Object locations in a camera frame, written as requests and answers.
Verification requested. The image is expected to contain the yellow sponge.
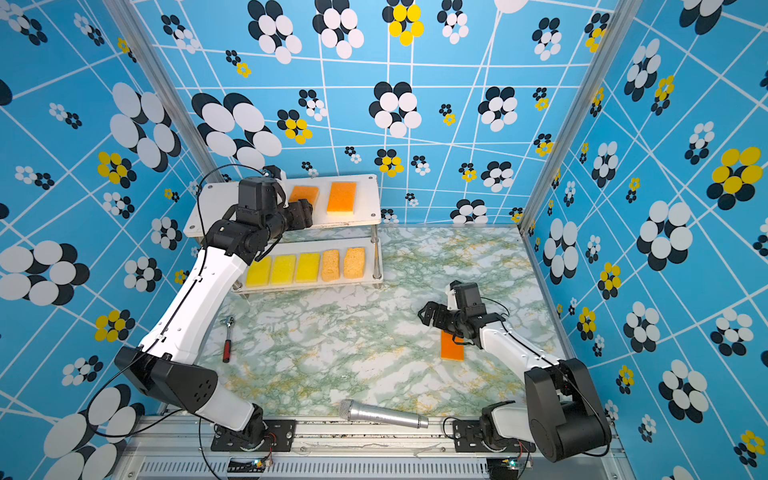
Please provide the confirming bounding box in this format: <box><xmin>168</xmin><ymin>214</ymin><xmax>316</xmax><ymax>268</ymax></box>
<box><xmin>270</xmin><ymin>255</ymin><xmax>297</xmax><ymax>285</ymax></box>
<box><xmin>296</xmin><ymin>253</ymin><xmax>321</xmax><ymax>283</ymax></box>
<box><xmin>245</xmin><ymin>257</ymin><xmax>272</xmax><ymax>289</ymax></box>

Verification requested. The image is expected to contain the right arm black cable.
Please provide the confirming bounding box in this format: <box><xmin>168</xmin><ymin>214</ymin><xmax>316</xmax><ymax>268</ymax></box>
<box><xmin>478</xmin><ymin>296</ymin><xmax>511</xmax><ymax>319</ymax></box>

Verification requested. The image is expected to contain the green circuit board left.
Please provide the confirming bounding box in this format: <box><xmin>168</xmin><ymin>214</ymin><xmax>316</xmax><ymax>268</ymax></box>
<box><xmin>227</xmin><ymin>458</ymin><xmax>273</xmax><ymax>474</ymax></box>

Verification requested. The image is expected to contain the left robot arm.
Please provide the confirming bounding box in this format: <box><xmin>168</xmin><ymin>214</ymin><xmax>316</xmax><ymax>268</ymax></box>
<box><xmin>115</xmin><ymin>176</ymin><xmax>313</xmax><ymax>447</ymax></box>

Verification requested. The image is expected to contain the white two-tier shelf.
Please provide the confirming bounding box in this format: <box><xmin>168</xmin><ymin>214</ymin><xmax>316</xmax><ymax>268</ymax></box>
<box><xmin>182</xmin><ymin>173</ymin><xmax>385</xmax><ymax>295</ymax></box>

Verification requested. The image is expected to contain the aluminium front rail frame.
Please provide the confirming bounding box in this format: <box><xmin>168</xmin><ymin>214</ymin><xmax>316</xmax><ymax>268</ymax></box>
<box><xmin>113</xmin><ymin>415</ymin><xmax>635</xmax><ymax>479</ymax></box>

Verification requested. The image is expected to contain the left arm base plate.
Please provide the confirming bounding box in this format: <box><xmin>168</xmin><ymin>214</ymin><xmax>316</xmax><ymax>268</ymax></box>
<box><xmin>210</xmin><ymin>419</ymin><xmax>298</xmax><ymax>453</ymax></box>

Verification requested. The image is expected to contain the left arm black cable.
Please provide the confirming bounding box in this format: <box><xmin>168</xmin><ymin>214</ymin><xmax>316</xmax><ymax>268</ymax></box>
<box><xmin>194</xmin><ymin>163</ymin><xmax>266</xmax><ymax>241</ymax></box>

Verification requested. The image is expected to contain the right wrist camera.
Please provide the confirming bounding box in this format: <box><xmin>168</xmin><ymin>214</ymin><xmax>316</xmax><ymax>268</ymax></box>
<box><xmin>446</xmin><ymin>281</ymin><xmax>459</xmax><ymax>311</ymax></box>

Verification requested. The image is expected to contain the tan porous sponge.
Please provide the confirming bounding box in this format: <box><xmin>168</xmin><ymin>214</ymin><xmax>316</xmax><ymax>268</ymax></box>
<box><xmin>343</xmin><ymin>247</ymin><xmax>366</xmax><ymax>279</ymax></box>
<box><xmin>321</xmin><ymin>249</ymin><xmax>341</xmax><ymax>282</ymax></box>

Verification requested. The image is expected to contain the orange sponge back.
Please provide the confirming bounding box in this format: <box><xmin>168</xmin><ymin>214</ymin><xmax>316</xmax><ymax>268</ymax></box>
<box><xmin>326</xmin><ymin>182</ymin><xmax>357</xmax><ymax>216</ymax></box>

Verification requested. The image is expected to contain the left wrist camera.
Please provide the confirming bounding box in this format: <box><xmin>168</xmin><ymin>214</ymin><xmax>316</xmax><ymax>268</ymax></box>
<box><xmin>263</xmin><ymin>165</ymin><xmax>287</xmax><ymax>181</ymax></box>

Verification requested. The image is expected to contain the yellow sponge back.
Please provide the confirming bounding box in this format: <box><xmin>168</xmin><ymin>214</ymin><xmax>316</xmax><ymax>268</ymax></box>
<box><xmin>245</xmin><ymin>257</ymin><xmax>272</xmax><ymax>289</ymax></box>

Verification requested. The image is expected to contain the red handled wrench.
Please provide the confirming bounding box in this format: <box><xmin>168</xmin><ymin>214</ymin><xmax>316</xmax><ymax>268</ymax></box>
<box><xmin>222</xmin><ymin>316</ymin><xmax>235</xmax><ymax>363</ymax></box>

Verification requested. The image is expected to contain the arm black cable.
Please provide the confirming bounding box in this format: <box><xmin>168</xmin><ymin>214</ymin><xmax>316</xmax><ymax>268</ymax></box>
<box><xmin>478</xmin><ymin>296</ymin><xmax>511</xmax><ymax>319</ymax></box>
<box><xmin>194</xmin><ymin>163</ymin><xmax>266</xmax><ymax>241</ymax></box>

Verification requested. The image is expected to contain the orange sponge front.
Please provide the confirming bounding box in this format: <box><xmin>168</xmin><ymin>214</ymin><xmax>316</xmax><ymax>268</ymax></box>
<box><xmin>440</xmin><ymin>332</ymin><xmax>465</xmax><ymax>362</ymax></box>

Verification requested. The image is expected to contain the silver microphone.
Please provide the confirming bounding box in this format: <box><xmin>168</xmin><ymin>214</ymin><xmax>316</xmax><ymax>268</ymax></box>
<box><xmin>339</xmin><ymin>399</ymin><xmax>429</xmax><ymax>429</ymax></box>

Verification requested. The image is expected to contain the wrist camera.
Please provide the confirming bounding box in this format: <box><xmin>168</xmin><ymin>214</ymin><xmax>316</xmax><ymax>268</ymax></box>
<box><xmin>263</xmin><ymin>165</ymin><xmax>287</xmax><ymax>181</ymax></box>
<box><xmin>446</xmin><ymin>281</ymin><xmax>459</xmax><ymax>311</ymax></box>

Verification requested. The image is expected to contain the orange sponge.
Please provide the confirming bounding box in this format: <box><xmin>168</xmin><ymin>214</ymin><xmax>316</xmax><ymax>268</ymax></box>
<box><xmin>289</xmin><ymin>185</ymin><xmax>319</xmax><ymax>206</ymax></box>
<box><xmin>440</xmin><ymin>332</ymin><xmax>465</xmax><ymax>362</ymax></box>
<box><xmin>326</xmin><ymin>182</ymin><xmax>357</xmax><ymax>216</ymax></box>

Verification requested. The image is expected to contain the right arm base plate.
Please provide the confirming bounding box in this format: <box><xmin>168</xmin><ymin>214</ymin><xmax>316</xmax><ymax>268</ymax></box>
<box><xmin>445</xmin><ymin>419</ymin><xmax>537</xmax><ymax>455</ymax></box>

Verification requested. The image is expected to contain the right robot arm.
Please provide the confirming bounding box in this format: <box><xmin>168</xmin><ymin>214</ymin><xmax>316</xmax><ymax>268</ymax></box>
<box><xmin>418</xmin><ymin>281</ymin><xmax>612</xmax><ymax>462</ymax></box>

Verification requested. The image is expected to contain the circuit board right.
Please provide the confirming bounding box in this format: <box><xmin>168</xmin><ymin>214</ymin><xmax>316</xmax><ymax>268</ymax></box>
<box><xmin>486</xmin><ymin>458</ymin><xmax>528</xmax><ymax>479</ymax></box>

